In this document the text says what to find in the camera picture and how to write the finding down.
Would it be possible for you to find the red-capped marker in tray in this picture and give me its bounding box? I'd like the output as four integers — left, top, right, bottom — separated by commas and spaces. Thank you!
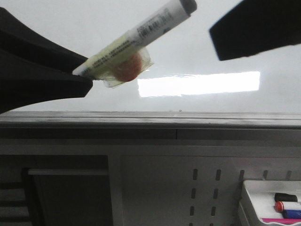
274, 201, 301, 212

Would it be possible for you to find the white glossy whiteboard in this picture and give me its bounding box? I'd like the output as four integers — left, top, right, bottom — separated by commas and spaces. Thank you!
0, 0, 301, 113

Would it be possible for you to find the grey slotted pegboard panel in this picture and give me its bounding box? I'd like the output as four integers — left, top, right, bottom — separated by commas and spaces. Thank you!
110, 155, 301, 226

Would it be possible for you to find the white black-tipped whiteboard marker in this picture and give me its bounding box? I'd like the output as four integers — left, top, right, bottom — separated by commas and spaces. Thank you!
72, 0, 197, 88

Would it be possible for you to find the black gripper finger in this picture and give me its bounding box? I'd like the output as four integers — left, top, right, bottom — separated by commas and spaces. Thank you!
209, 0, 301, 61
0, 8, 93, 113

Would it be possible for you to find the black marker in tray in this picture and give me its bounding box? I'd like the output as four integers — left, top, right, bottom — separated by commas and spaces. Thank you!
274, 193, 299, 202

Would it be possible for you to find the white storage tray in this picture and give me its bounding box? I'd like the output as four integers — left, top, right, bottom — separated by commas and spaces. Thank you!
238, 180, 301, 226

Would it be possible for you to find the blue-capped marker in tray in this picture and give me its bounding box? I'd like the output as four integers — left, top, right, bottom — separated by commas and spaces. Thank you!
282, 210, 301, 219

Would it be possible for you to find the pink item in tray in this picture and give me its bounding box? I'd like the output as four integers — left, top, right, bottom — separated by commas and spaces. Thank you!
262, 218, 301, 225

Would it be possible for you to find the grey whiteboard marker ledge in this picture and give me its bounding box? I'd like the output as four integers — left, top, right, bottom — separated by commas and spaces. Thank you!
0, 111, 301, 141

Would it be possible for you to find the dark cabinet with shelf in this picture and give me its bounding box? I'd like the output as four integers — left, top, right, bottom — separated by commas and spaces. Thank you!
0, 155, 113, 226

